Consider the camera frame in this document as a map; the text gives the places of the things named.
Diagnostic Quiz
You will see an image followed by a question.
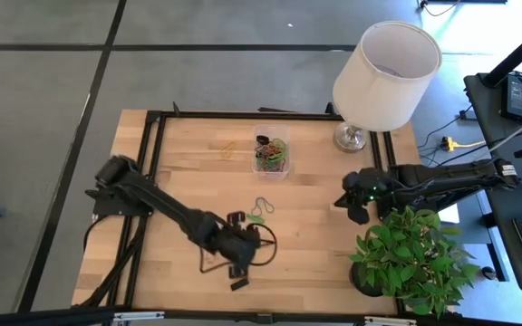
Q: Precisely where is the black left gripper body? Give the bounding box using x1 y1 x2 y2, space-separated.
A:
194 210 263 280

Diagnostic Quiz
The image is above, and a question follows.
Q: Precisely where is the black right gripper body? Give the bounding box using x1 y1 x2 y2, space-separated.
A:
343 167 396 226

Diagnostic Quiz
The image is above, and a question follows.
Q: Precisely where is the red rubber band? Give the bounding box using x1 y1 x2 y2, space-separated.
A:
256 145 285 160

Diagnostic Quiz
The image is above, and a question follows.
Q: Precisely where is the clear plastic bin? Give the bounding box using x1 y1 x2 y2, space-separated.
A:
250 123 292 181

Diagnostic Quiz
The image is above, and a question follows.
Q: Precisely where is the green potted plant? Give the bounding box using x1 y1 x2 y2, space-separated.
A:
349 206 480 319

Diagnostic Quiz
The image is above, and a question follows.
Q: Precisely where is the white sheet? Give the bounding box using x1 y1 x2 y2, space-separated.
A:
437 202 462 226

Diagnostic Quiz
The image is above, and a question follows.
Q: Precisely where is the white shade silver table lamp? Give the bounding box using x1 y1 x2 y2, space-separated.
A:
332 20 443 154

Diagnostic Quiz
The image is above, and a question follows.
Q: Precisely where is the black desk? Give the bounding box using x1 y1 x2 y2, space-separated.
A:
484 180 522 294
463 72 522 185

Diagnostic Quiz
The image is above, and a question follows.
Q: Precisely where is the black power box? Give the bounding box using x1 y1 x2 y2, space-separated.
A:
499 73 522 124

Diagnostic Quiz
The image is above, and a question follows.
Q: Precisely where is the black diagonal stand beam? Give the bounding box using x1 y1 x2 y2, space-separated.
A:
480 15 522 90

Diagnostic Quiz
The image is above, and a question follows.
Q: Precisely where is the black front crossbeam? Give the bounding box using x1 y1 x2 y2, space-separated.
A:
0 305 522 326

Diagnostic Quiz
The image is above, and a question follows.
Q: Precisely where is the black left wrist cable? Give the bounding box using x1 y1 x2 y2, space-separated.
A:
197 222 278 275

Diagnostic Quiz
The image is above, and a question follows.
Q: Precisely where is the yellow cable with plug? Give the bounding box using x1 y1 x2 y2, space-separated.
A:
440 136 488 153

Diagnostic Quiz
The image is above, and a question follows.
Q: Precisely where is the silver bracket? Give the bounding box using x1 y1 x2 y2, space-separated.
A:
111 311 166 323
362 315 417 326

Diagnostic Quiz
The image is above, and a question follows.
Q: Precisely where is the black cable bundle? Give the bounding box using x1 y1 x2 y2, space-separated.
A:
73 212 150 310

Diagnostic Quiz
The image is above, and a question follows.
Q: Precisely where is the white cable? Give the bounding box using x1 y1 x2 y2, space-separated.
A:
487 108 522 154

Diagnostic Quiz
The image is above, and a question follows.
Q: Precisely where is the black floor cable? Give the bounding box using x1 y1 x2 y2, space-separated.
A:
417 0 464 18

